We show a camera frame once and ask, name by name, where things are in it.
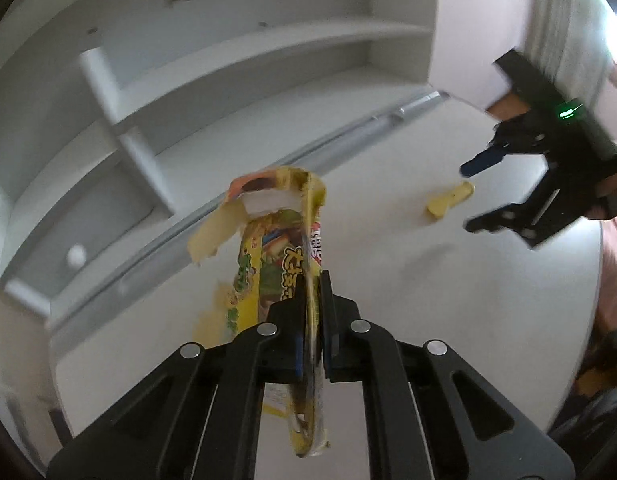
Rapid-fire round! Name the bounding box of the pink bed blanket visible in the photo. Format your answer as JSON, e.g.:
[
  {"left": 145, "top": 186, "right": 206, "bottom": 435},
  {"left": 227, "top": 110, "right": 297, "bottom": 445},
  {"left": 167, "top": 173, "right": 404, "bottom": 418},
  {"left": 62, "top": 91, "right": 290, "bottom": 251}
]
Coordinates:
[{"left": 596, "top": 217, "right": 617, "bottom": 332}]

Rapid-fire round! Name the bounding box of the white grey desk hutch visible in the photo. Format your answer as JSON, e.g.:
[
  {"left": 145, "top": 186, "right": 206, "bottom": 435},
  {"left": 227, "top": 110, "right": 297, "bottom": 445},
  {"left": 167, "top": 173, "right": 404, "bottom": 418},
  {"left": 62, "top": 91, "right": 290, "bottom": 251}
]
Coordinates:
[{"left": 0, "top": 0, "right": 437, "bottom": 306}]

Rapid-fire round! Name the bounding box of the grey striped curtain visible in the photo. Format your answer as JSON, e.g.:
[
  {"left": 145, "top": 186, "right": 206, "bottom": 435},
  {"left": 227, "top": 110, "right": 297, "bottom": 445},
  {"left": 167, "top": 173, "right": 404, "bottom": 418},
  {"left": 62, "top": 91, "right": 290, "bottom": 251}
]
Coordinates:
[{"left": 524, "top": 0, "right": 617, "bottom": 108}]

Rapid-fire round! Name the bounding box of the person's right hand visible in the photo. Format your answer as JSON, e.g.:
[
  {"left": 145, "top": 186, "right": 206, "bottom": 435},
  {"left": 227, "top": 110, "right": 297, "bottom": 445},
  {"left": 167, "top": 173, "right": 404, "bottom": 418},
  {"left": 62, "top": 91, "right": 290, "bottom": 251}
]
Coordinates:
[{"left": 583, "top": 142, "right": 617, "bottom": 222}]

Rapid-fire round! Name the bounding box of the yellow snack box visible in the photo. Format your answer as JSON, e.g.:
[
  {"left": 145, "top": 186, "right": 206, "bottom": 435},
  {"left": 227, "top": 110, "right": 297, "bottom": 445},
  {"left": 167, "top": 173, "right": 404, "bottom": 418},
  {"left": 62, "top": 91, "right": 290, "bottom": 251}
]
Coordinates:
[{"left": 187, "top": 166, "right": 328, "bottom": 457}]

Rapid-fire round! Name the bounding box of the yellow flat plastic piece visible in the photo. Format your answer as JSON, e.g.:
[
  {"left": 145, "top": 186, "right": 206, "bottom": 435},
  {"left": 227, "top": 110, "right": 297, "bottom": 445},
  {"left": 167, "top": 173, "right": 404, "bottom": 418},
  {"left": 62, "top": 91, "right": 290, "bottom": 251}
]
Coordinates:
[{"left": 427, "top": 181, "right": 475, "bottom": 220}]

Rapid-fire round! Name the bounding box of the grey drawer with white knob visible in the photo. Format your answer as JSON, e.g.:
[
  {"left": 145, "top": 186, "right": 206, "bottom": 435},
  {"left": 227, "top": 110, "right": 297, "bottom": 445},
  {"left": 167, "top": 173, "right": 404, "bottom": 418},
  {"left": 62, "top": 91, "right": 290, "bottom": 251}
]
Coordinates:
[{"left": 14, "top": 165, "right": 153, "bottom": 297}]

